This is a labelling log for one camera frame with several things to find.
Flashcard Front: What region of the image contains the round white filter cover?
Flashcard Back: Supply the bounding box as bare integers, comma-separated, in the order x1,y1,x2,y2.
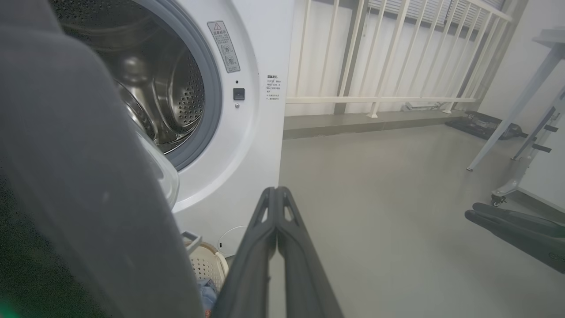
217,225,248,258

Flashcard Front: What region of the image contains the grey rubber door gasket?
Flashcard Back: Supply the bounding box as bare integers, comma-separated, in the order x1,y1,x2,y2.
132,0,222,172

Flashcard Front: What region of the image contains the white front-load washing machine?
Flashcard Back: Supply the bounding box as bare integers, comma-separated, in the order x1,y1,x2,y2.
49,0,295,259

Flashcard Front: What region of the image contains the grey warning sticker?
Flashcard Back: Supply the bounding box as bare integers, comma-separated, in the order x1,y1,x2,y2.
207,20,241,74

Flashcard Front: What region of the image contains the white slanted table frame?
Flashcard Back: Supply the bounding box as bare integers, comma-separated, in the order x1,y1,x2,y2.
467,27,565,172

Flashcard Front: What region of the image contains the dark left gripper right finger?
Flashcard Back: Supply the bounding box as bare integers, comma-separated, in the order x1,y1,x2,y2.
277,186,345,318

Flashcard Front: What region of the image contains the cream perforated laundry basket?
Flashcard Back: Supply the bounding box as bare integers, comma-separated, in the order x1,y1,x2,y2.
181,231,230,305

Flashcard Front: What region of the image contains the steel perforated washer drum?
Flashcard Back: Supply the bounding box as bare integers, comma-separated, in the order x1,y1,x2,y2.
51,0,206,155

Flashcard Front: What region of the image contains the black flat floor device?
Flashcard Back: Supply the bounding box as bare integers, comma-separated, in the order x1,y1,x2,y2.
444,111,528,141

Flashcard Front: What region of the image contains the white metal railing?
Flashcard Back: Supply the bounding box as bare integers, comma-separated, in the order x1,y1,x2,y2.
285,0,515,119

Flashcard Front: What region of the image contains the white rolling panel stand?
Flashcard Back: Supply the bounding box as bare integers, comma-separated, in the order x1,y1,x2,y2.
491,86,565,213

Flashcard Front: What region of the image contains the blue bear print garment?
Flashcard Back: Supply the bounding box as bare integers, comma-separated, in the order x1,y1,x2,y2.
196,278,219,318

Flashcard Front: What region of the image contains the grey washing machine door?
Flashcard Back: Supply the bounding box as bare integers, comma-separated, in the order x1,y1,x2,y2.
0,0,206,318

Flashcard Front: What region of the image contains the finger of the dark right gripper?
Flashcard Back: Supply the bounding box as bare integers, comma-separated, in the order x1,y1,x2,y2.
472,202,565,239
464,210,565,275

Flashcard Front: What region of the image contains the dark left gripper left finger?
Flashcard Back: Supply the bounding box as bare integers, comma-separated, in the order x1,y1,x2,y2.
212,186,279,318

